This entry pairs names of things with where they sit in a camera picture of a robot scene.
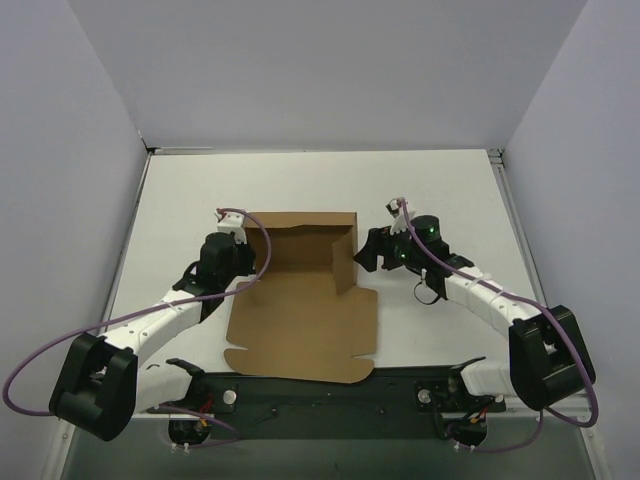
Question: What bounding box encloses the brown cardboard box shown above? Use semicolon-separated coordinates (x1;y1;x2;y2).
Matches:
224;212;378;384

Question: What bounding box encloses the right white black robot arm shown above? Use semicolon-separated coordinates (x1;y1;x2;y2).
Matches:
354;214;598;411

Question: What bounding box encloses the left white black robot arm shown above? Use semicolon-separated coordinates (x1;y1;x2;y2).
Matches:
49;231;256;441

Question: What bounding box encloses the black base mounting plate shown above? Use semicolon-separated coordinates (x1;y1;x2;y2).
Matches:
167;366;506;448

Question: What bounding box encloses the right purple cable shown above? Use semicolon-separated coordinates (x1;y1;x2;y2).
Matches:
399;199;600;454

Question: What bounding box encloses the purple cable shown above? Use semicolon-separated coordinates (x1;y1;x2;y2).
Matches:
2;207;274;449
399;199;600;454

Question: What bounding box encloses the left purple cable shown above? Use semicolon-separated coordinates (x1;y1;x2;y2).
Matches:
2;207;274;449

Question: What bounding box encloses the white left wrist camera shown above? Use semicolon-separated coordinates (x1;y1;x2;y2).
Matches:
215;208;247;244

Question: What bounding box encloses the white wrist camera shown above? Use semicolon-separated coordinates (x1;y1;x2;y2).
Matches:
385;197;415;235
215;208;247;244

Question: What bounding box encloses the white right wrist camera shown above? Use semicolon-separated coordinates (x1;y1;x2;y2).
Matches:
385;197;415;235

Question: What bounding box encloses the aluminium frame rail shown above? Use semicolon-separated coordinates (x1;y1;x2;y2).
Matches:
561;391;592;422

